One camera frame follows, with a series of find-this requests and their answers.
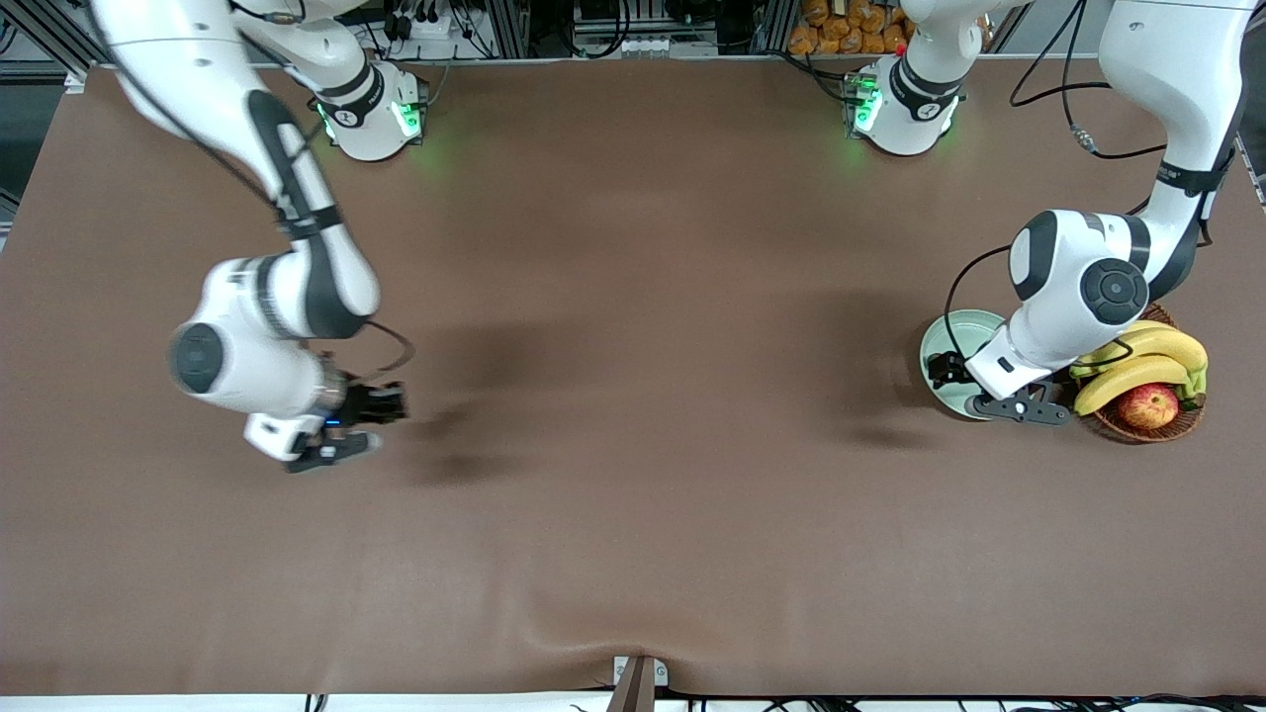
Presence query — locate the pale green round plate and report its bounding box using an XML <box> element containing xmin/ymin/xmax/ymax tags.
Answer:
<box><xmin>920</xmin><ymin>310</ymin><xmax>1025</xmax><ymax>422</ymax></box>

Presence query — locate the brown wicker basket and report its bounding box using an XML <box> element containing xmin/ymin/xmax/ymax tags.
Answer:
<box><xmin>1073</xmin><ymin>302</ymin><xmax>1207</xmax><ymax>444</ymax></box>

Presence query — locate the yellow banana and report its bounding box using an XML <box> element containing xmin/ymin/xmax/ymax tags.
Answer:
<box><xmin>1074</xmin><ymin>355</ymin><xmax>1210</xmax><ymax>417</ymax></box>
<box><xmin>1073</xmin><ymin>319</ymin><xmax>1210</xmax><ymax>380</ymax></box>

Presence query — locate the red apple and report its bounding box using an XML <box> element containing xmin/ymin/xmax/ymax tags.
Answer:
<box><xmin>1118</xmin><ymin>384</ymin><xmax>1181</xmax><ymax>430</ymax></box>

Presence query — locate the brown table mat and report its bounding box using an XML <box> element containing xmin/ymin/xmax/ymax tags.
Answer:
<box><xmin>0</xmin><ymin>54</ymin><xmax>1266</xmax><ymax>698</ymax></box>

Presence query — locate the bag of orange fruit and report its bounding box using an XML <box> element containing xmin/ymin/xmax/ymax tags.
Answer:
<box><xmin>788</xmin><ymin>0</ymin><xmax>916</xmax><ymax>56</ymax></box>

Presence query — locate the white power strip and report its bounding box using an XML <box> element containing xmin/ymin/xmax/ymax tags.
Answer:
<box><xmin>381</xmin><ymin>0</ymin><xmax>458</xmax><ymax>43</ymax></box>

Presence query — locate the metal table clamp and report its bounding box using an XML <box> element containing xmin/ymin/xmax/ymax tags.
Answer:
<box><xmin>605</xmin><ymin>656</ymin><xmax>670</xmax><ymax>712</ymax></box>

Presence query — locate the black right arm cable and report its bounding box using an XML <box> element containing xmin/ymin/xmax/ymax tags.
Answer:
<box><xmin>114</xmin><ymin>0</ymin><xmax>414</xmax><ymax>383</ymax></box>

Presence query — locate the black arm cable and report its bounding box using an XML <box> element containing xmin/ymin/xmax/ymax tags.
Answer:
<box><xmin>114</xmin><ymin>0</ymin><xmax>414</xmax><ymax>383</ymax></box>
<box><xmin>945</xmin><ymin>0</ymin><xmax>1237</xmax><ymax>379</ymax></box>

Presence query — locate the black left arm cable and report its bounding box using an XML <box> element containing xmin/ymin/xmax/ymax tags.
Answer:
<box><xmin>945</xmin><ymin>0</ymin><xmax>1237</xmax><ymax>379</ymax></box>

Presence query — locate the aluminium frame post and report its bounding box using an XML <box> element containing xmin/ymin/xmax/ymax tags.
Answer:
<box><xmin>483</xmin><ymin>0</ymin><xmax>532</xmax><ymax>58</ymax></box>
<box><xmin>752</xmin><ymin>0</ymin><xmax>792</xmax><ymax>54</ymax></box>

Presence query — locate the aluminium frame strut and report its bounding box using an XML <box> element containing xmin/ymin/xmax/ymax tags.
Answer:
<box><xmin>0</xmin><ymin>0</ymin><xmax>95</xmax><ymax>95</ymax></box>

